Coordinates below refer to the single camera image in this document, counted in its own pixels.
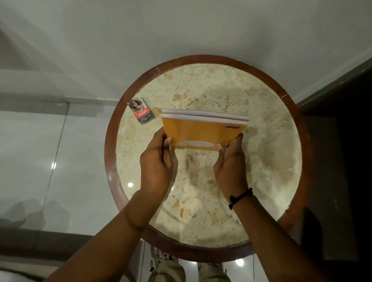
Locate person's right hand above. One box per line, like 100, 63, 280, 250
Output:
213, 133, 250, 202

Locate person's left forearm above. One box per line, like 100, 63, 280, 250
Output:
45, 189, 167, 282

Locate person's patterned shoe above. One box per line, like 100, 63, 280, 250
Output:
199, 261, 228, 273
149, 246, 178, 273

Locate person's left hand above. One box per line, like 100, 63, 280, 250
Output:
139, 127, 174, 199

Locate person's beige trousers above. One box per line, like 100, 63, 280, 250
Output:
148, 259, 232, 282

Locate person's right forearm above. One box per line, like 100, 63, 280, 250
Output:
231, 194, 330, 282

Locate yellow notebook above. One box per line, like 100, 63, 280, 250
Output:
161, 109, 250, 152

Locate person's patterned left shoe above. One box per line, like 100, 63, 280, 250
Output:
149, 246, 178, 273

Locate black cord bracelet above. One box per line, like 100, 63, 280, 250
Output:
228, 188, 253, 210

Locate cigarette pack with red label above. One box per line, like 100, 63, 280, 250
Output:
127, 96, 155, 126

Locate round marble table wooden rim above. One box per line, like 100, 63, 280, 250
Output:
104, 54, 314, 264

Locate person's patterned right shoe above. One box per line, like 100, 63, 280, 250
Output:
199, 261, 228, 273

